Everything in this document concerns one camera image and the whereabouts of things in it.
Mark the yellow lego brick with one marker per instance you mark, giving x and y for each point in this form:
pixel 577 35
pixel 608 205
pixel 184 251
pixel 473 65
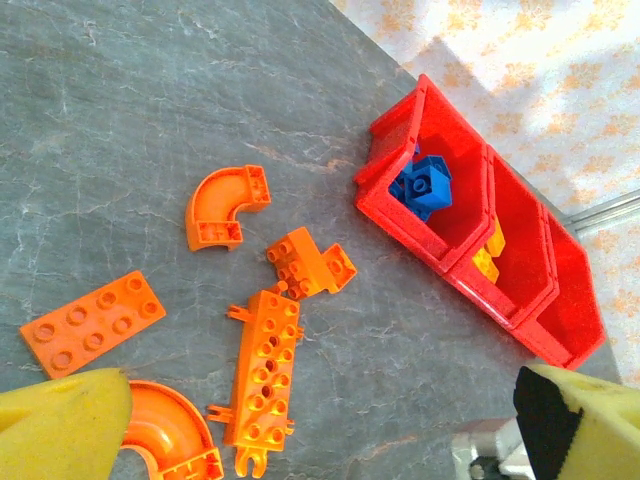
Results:
pixel 485 265
pixel 497 240

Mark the blue lego brick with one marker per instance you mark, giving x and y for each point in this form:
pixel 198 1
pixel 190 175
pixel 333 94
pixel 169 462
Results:
pixel 432 164
pixel 427 192

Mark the orange lego plate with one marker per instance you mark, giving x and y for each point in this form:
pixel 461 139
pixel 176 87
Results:
pixel 92 322

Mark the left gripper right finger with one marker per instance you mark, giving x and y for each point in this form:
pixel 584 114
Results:
pixel 600 430

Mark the orange long lego brick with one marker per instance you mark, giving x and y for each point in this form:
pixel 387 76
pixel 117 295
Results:
pixel 260 360

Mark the orange small lego brick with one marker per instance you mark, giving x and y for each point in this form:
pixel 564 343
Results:
pixel 340 267
pixel 300 260

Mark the aluminium frame post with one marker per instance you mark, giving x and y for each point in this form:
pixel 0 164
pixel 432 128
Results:
pixel 607 207

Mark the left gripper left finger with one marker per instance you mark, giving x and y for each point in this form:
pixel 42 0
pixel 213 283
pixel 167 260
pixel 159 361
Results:
pixel 60 430

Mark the orange curved lego piece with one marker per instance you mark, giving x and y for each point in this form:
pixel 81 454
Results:
pixel 170 425
pixel 215 195

